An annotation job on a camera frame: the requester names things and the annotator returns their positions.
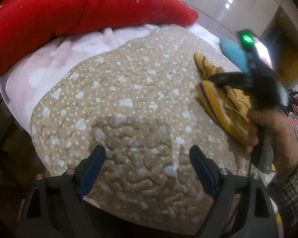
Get beige heart-pattern bedspread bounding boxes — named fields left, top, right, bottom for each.
left=30, top=25, right=247, bottom=235

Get red embroidered quilt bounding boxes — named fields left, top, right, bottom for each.
left=0, top=0, right=199, bottom=77

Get grey patterned right sleeve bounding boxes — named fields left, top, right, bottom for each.
left=267, top=163, right=298, bottom=233

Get yellow striped knit sweater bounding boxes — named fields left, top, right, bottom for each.
left=193, top=53, right=251, bottom=145

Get person's right hand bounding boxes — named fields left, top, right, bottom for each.
left=245, top=110, right=298, bottom=178

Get teal pillow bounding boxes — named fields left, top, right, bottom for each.
left=220, top=38, right=249, bottom=73

